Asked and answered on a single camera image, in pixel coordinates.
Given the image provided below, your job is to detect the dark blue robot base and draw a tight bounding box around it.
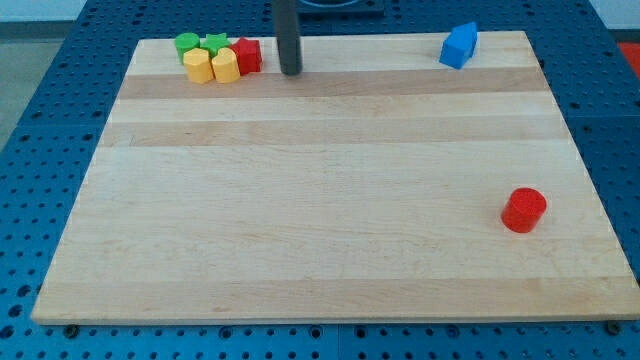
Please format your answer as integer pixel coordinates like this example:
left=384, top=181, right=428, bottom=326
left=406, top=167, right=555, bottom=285
left=297, top=0, right=385, bottom=15

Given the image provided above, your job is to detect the light wooden board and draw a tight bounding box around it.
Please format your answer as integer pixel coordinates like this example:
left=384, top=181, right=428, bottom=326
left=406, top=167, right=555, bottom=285
left=32, top=31, right=639, bottom=325

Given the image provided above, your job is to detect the red star block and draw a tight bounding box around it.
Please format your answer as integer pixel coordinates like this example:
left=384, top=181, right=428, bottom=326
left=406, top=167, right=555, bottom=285
left=229, top=37, right=262, bottom=76

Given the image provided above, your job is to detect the yellow teardrop block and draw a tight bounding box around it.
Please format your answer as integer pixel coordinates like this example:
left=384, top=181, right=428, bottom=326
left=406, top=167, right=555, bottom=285
left=211, top=48, right=241, bottom=84

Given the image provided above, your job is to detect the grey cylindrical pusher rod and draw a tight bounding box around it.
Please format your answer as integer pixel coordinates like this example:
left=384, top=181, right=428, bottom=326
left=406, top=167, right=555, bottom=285
left=272, top=0, right=303, bottom=76

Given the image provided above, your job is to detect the yellow hexagon block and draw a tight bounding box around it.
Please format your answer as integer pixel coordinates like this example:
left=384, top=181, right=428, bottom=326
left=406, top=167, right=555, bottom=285
left=183, top=48, right=214, bottom=84

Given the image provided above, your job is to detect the green star block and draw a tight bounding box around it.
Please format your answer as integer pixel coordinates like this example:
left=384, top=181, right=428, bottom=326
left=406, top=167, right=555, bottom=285
left=200, top=33, right=231, bottom=58

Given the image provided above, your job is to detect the blue pentagon house block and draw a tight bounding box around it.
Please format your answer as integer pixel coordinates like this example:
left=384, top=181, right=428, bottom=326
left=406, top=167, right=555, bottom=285
left=439, top=22, right=478, bottom=70

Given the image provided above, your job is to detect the green cylinder block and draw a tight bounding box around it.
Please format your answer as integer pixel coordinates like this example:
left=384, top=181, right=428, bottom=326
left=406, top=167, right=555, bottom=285
left=174, top=32, right=200, bottom=63

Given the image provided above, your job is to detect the red cylinder block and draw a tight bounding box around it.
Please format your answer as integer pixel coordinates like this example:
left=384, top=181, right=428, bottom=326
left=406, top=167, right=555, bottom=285
left=501, top=187, right=547, bottom=233

